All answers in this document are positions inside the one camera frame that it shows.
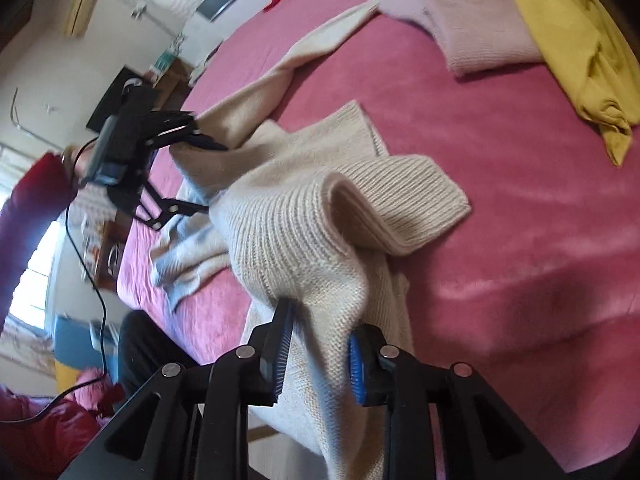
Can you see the pink bed blanket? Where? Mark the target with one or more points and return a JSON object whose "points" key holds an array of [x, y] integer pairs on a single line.
{"points": [[500, 210]]}

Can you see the red padded jacket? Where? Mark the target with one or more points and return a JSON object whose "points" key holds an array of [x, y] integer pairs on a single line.
{"points": [[50, 435]]}

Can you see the person's leg black pants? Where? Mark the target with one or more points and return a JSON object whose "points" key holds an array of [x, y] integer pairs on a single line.
{"points": [[145, 345]]}

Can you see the person's left forearm red sleeve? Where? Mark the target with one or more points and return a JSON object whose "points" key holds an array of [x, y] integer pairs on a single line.
{"points": [[35, 210]]}

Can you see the lilac knit sweater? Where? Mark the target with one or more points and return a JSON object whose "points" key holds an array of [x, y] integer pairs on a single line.
{"points": [[465, 10]]}

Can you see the wall air conditioner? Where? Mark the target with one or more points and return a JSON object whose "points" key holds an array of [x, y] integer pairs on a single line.
{"points": [[82, 7]]}

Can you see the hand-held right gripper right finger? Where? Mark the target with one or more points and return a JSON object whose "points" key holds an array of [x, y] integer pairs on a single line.
{"points": [[356, 367]]}

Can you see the yellow garment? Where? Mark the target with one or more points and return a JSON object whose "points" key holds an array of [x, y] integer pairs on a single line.
{"points": [[565, 35]]}

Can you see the wooden desk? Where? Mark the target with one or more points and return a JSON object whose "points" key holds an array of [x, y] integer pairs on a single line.
{"points": [[172, 85]]}

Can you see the wooden cabinet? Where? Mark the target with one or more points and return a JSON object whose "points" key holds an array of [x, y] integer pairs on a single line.
{"points": [[107, 260]]}

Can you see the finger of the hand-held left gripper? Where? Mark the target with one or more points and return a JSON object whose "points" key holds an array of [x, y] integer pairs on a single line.
{"points": [[200, 141], [175, 208]]}

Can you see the blue fabric item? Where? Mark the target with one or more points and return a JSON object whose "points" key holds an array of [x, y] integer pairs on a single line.
{"points": [[75, 345]]}

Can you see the black flat screen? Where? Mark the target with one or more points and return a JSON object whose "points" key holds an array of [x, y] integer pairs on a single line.
{"points": [[107, 105]]}

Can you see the person's left hand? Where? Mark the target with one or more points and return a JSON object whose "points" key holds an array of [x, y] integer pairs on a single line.
{"points": [[75, 157]]}

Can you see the cream knit sweater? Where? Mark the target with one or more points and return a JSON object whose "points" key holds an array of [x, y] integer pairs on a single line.
{"points": [[300, 210]]}

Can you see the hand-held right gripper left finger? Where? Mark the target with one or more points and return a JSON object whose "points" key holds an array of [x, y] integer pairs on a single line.
{"points": [[281, 345]]}

